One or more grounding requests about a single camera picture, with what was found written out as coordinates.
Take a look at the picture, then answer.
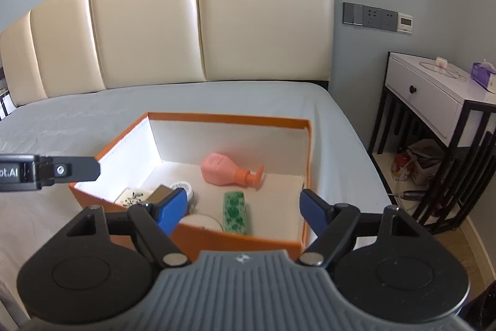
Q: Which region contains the grey wall switch panel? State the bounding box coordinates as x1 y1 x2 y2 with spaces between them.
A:
343 2 398 32

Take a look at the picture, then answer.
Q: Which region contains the white and red plastic bag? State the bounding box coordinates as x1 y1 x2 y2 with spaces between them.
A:
391 139 444 186

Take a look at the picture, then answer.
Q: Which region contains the round white compact case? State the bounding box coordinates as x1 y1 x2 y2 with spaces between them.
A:
179 213 224 233

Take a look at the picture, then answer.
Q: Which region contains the dark bedside furniture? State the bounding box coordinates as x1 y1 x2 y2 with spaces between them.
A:
0 65 16 120

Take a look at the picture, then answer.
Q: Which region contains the purple tissue box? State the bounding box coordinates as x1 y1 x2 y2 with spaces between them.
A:
471 61 496 91

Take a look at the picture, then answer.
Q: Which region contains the white wall thermostat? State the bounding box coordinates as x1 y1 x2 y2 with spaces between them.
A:
397 13 414 34

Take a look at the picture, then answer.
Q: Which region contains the small jar with glitter lid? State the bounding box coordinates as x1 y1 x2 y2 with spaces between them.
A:
170 181 195 204

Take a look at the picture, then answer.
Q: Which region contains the white and black nightstand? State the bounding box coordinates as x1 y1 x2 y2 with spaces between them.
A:
368 52 496 235

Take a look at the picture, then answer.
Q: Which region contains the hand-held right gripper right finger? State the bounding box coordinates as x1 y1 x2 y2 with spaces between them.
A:
296 189 420 266

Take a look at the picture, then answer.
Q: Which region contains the green bottle with white cap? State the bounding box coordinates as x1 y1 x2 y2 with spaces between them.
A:
222 191 249 235

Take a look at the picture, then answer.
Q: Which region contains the grey bed sheet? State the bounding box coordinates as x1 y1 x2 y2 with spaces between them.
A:
0 81 392 316

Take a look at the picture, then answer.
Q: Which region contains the grey beige small box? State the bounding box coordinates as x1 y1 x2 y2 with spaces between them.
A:
153 184 175 205

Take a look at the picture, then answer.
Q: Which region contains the pink pump bottle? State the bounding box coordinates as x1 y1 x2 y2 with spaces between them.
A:
201 153 265 189

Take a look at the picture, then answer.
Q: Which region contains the orange cardboard box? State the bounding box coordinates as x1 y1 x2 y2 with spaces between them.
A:
69 112 312 258

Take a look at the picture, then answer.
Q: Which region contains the cream leather headboard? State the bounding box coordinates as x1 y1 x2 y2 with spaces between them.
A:
0 0 336 109

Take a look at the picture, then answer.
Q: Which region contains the black bag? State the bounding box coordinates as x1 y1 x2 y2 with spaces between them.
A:
461 277 496 331

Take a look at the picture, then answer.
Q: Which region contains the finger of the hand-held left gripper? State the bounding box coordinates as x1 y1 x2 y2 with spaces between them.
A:
39 156 101 186

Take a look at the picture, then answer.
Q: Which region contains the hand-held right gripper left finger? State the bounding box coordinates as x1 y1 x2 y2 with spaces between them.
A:
66 187 190 268

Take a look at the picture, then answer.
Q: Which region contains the white packet with black characters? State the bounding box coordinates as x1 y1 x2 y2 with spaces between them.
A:
115 187 155 208

